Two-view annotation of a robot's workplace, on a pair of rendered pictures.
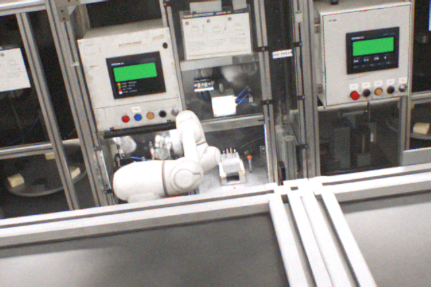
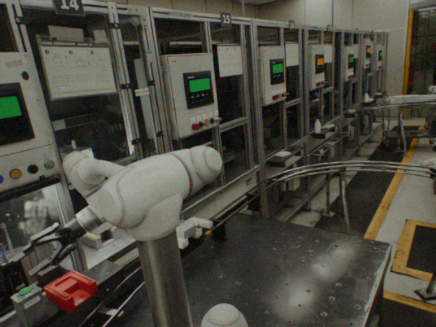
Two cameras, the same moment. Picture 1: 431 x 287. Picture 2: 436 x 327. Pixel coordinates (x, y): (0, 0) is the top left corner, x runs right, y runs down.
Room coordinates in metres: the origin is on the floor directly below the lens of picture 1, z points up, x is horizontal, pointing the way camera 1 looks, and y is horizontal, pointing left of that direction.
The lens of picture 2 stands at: (1.20, 0.75, 1.71)
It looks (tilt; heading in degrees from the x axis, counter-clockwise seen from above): 17 degrees down; 306
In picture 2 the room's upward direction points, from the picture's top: 6 degrees counter-clockwise
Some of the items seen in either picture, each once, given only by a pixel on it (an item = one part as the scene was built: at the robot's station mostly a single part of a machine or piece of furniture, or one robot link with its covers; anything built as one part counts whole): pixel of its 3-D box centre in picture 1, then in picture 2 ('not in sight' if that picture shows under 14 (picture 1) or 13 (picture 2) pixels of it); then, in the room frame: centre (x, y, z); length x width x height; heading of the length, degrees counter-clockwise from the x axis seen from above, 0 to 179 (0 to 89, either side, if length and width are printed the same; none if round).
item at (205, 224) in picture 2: not in sight; (183, 239); (2.32, -0.36, 0.84); 0.36 x 0.14 x 0.10; 90
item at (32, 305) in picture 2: not in sight; (28, 305); (2.37, 0.39, 0.97); 0.08 x 0.08 x 0.12; 0
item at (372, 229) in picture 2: not in sight; (387, 161); (1.96, -4.75, 0.01); 5.85 x 0.59 x 0.01; 90
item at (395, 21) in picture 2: not in sight; (324, 58); (4.10, -8.39, 1.65); 3.78 x 0.08 x 3.30; 0
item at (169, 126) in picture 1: (141, 129); (5, 194); (2.43, 0.34, 1.37); 0.36 x 0.04 x 0.04; 90
